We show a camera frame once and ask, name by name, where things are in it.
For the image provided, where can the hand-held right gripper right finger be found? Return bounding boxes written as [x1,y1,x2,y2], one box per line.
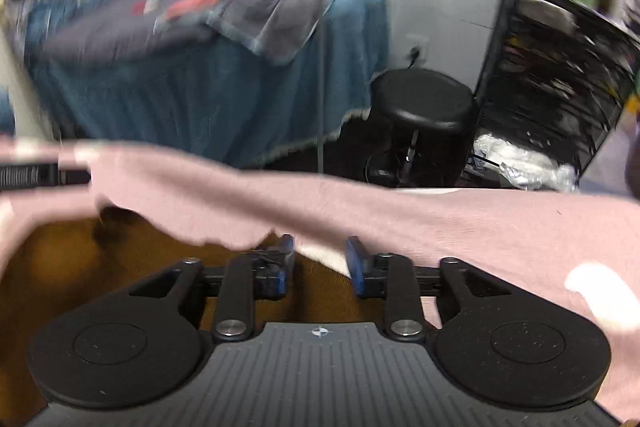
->
[346,236,513,340]

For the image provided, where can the black round stool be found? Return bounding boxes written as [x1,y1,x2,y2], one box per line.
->
[365,69,478,188]

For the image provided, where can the dark grey blanket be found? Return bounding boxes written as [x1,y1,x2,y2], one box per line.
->
[40,0,217,62]

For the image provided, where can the grey cloth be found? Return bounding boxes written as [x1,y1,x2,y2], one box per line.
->
[207,0,376,65]

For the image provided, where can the metal pole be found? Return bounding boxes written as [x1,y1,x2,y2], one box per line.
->
[315,2,331,172]

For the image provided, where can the brown garment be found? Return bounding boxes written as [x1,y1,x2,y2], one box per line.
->
[0,204,386,427]

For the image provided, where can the pile of blue grey clothes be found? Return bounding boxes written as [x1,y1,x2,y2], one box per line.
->
[22,0,391,170]

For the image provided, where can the red cloth item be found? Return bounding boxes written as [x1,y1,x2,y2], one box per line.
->
[132,0,223,22]

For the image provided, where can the black shelf rack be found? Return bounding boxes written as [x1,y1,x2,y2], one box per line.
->
[460,0,640,188]

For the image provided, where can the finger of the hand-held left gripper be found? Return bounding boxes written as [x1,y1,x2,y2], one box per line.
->
[57,167,93,188]

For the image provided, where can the white plastic bags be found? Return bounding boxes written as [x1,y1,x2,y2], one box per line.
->
[470,134,581,192]

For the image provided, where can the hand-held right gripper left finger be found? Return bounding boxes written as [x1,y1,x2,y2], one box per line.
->
[127,234,296,340]

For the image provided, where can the pink printed blanket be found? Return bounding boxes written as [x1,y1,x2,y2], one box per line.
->
[0,139,640,423]

